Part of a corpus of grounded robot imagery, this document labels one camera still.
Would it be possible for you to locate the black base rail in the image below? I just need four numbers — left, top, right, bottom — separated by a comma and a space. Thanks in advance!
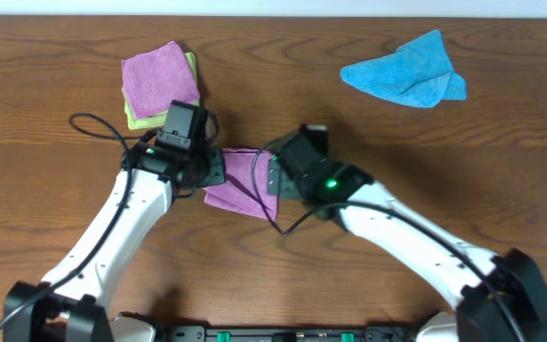
156, 326, 417, 342

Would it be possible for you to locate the purple microfiber cloth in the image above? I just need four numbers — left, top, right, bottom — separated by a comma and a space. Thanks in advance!
204, 148, 278, 219

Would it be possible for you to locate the blue microfiber cloth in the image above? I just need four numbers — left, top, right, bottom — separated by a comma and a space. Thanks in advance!
340, 29, 467, 108

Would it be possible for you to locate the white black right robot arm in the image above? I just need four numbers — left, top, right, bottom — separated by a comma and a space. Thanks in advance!
268, 156, 547, 342

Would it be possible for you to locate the folded green cloth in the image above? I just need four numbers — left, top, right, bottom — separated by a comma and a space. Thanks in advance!
122, 52, 198, 130

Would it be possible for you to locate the folded purple cloth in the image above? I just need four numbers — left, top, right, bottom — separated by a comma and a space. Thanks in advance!
122, 41, 200, 119

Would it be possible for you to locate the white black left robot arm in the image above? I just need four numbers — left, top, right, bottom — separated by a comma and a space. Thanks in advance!
0, 142, 225, 341

